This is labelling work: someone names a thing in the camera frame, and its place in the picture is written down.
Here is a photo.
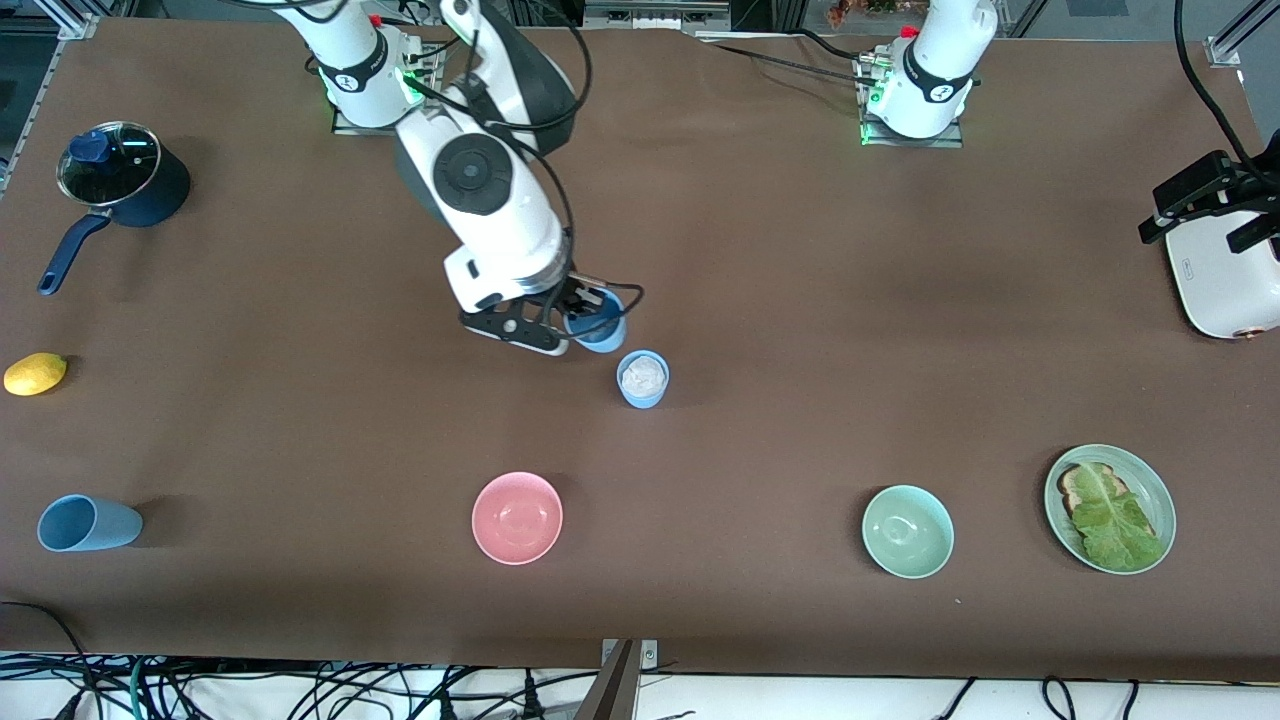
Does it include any blue plastic cup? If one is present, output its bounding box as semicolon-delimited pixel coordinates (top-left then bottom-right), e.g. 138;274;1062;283
616;349;671;410
563;288;629;354
37;494;144;553

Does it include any white toaster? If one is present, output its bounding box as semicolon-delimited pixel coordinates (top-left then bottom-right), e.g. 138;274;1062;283
1165;210;1280;341

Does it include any pink bowl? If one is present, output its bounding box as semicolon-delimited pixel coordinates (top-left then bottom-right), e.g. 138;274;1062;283
471;471;564;566

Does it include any mint green plate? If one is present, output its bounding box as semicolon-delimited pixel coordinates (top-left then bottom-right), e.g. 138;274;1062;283
1044;443;1178;576

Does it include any grey metal box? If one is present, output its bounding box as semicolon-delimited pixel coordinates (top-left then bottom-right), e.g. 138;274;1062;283
583;0;733;31

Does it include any toasted bread slice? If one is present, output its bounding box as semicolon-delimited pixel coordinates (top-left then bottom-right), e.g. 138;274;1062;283
1057;463;1156;541

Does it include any green lettuce leaf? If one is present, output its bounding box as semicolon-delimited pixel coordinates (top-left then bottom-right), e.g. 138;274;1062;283
1072;462;1167;572

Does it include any dark blue saucepan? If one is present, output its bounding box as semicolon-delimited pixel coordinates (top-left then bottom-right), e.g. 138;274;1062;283
37;121;192;297

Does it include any mint green bowl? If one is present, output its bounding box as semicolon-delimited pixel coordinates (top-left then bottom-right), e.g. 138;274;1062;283
861;484;955;580

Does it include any glass lid with blue knob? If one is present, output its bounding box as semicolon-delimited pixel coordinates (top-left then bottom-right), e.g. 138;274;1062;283
57;121;162;206

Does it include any yellow lemon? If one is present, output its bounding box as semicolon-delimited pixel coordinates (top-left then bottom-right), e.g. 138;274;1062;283
3;352;68;397

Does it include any aluminium frame profile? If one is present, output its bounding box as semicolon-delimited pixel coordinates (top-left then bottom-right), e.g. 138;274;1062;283
0;0;106;191
1205;0;1280;69

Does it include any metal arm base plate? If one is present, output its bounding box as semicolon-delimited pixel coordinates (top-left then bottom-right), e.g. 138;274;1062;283
858;55;965;150
332;45;442;137

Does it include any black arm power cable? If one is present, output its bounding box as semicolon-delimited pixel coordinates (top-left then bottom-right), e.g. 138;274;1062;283
695;28;886;89

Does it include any small metal mount bracket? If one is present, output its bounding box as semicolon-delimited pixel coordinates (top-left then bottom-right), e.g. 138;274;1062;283
600;638;659;671

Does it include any dark camera mount pole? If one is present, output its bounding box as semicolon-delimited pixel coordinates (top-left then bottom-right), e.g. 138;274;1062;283
575;640;641;720

